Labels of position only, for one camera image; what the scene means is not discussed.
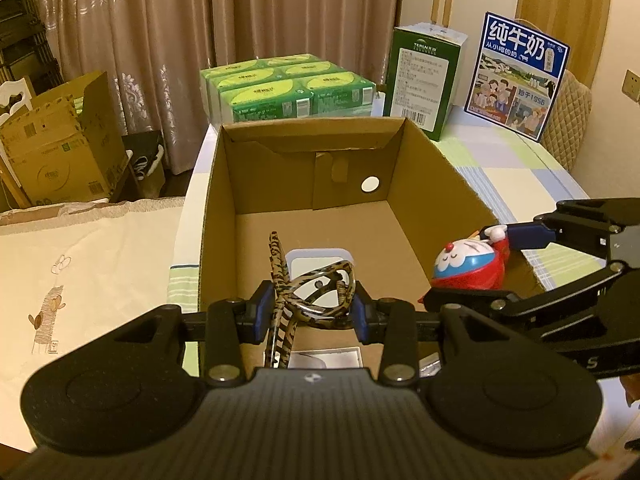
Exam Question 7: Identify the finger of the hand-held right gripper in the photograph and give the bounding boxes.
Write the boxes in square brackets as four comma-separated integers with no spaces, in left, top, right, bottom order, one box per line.
[506,199,640,261]
[424,260,631,318]

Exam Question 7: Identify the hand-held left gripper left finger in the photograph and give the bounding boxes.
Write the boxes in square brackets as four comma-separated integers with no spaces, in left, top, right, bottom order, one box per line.
[117,282,273,387]

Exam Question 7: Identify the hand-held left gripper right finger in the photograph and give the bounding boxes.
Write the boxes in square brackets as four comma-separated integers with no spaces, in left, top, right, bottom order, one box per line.
[352,292,506,387]

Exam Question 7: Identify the red blue cat toy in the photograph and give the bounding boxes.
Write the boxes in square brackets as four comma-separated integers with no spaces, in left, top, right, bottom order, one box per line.
[431,225,512,291]

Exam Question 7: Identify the leopard print glasses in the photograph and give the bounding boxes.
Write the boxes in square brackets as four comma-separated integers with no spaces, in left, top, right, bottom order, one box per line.
[264,231,357,368]

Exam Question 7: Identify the white square night light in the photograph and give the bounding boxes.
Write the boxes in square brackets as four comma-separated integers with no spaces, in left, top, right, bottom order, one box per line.
[285,247,353,321]

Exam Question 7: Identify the checked tablecloth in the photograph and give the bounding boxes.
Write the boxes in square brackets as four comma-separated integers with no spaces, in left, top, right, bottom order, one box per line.
[169,105,640,466]

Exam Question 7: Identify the chair with quilted beige cover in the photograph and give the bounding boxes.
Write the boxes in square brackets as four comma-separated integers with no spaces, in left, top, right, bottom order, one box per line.
[542,70,593,173]

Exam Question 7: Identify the blue milk carton box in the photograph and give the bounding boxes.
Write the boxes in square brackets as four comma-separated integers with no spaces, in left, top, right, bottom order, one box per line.
[462,11,571,142]

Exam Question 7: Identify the dark bin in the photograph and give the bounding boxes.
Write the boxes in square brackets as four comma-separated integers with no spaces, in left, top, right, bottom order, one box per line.
[122,130,167,198]

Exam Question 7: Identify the cream embroidered bedsheet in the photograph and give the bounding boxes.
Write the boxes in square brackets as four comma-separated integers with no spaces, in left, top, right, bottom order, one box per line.
[0,197,201,451]

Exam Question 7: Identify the white black sneaker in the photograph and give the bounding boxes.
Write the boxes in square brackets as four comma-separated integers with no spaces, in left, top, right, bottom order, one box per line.
[127,145,165,180]

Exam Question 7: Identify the green milk carton box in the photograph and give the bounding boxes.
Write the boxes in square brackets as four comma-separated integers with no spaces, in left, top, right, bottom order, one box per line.
[382,22,469,142]

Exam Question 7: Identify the stack of green tissue packs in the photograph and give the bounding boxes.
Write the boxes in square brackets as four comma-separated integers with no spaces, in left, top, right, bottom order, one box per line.
[200,52,377,126]

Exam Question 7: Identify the printed brown cardboard box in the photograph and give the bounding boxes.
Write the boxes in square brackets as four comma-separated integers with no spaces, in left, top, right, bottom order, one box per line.
[0,71,130,206]

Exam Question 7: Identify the brown patterned curtain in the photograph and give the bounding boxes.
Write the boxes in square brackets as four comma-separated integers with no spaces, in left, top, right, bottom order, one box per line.
[32,0,403,176]

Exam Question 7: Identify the white ornate chair back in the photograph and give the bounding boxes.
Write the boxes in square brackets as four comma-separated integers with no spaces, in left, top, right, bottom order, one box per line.
[0,77,38,208]

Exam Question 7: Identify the beige wall socket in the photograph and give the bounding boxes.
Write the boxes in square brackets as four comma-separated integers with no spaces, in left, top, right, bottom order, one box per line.
[621,69,640,102]

